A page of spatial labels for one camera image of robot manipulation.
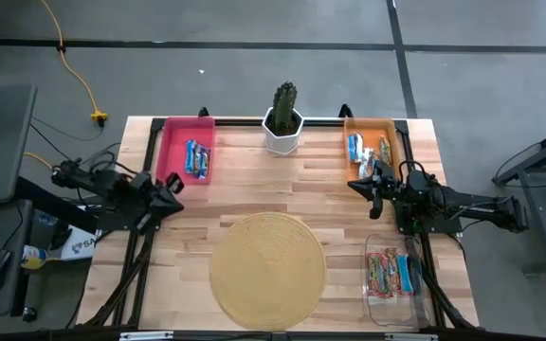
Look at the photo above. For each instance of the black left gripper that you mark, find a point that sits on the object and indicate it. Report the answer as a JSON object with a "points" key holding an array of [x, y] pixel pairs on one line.
{"points": [[152, 199]]}

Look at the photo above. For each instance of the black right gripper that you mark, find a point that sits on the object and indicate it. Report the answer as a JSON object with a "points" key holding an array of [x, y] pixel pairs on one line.
{"points": [[387, 187]]}

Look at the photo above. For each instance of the red wrapper granola bar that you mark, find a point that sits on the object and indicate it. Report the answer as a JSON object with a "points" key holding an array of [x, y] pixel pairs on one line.
{"points": [[390, 265], [376, 277]]}

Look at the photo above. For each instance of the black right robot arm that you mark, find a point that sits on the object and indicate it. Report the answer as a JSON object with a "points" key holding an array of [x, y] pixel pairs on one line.
{"points": [[472, 208]]}

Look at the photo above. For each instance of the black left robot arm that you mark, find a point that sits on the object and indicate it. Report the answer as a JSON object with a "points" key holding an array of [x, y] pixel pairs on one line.
{"points": [[107, 184]]}

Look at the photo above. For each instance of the orange plastic bin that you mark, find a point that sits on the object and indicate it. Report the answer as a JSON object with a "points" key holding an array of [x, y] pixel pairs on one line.
{"points": [[375, 137]]}

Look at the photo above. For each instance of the pink plastic bin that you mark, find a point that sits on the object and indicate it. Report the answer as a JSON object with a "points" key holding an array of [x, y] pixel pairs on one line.
{"points": [[176, 147]]}

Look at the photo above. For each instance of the white hexagonal planter pot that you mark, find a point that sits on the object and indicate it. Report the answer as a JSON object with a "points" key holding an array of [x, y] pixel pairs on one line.
{"points": [[280, 142]]}

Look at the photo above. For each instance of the white printed box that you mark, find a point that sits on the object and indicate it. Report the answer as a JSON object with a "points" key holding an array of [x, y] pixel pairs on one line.
{"points": [[81, 246]]}

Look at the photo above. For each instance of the bright blue snack bar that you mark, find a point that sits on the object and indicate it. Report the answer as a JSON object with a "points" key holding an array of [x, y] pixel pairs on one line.
{"points": [[405, 277]]}

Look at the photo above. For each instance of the green cactus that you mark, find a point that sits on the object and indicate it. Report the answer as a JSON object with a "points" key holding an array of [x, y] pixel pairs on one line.
{"points": [[285, 106]]}

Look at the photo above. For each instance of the round woven straw placemat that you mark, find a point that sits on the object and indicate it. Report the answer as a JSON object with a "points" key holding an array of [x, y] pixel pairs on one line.
{"points": [[268, 274]]}

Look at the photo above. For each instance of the clear plastic container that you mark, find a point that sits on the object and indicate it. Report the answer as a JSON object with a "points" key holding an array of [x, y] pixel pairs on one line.
{"points": [[396, 312]]}

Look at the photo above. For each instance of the yellow white bottle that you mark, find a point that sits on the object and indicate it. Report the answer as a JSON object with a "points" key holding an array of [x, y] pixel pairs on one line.
{"points": [[33, 256]]}

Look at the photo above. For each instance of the black caster wheel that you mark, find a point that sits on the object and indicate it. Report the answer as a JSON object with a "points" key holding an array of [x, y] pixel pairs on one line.
{"points": [[29, 314]]}

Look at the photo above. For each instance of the grey desk mat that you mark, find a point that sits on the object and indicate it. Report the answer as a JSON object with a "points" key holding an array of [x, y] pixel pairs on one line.
{"points": [[17, 303]]}

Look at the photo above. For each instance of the black aluminium table frame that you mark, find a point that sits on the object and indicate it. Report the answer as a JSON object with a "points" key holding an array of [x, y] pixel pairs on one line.
{"points": [[325, 122]]}

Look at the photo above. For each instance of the silver metal bracket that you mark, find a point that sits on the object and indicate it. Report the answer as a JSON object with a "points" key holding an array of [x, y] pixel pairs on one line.
{"points": [[147, 336], [410, 337]]}

